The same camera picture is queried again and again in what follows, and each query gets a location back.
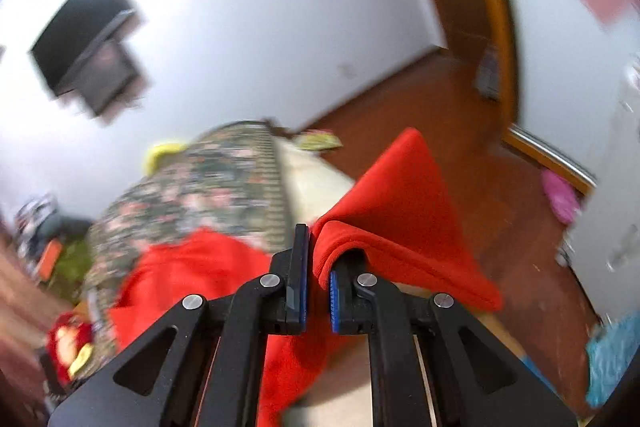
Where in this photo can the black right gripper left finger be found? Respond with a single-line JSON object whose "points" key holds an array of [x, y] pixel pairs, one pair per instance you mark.
{"points": [[201, 363]]}

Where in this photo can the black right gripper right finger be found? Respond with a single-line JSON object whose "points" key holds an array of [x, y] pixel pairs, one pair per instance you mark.
{"points": [[432, 363]]}

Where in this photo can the red jacket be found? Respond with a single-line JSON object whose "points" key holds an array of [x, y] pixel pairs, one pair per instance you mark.
{"points": [[398, 213]]}

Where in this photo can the grey clothes on floor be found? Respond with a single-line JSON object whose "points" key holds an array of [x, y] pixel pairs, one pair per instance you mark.
{"points": [[487, 77]]}

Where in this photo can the red parrot plush toy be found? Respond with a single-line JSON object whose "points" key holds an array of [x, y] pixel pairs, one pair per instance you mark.
{"points": [[70, 346]]}

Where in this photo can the blue cloth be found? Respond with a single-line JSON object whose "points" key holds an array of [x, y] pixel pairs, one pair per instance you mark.
{"points": [[609, 356]]}

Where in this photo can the floral bed cover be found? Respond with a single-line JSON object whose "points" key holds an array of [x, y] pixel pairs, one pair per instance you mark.
{"points": [[228, 180]]}

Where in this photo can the cluttered pile of items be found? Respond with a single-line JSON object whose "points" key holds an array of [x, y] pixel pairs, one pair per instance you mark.
{"points": [[52, 246]]}

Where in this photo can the white cabinet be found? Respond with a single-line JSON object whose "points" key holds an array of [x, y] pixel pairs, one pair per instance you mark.
{"points": [[602, 245]]}

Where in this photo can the pink slipper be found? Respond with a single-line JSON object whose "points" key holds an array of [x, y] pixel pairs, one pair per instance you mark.
{"points": [[562, 197]]}

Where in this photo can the yellow pillow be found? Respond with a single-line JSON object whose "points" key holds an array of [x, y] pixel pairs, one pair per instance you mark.
{"points": [[159, 154]]}

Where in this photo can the wall-mounted black television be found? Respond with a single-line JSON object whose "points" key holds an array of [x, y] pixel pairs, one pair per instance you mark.
{"points": [[80, 52]]}

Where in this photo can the wooden door frame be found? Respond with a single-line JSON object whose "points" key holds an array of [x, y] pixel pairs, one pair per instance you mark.
{"points": [[473, 26]]}

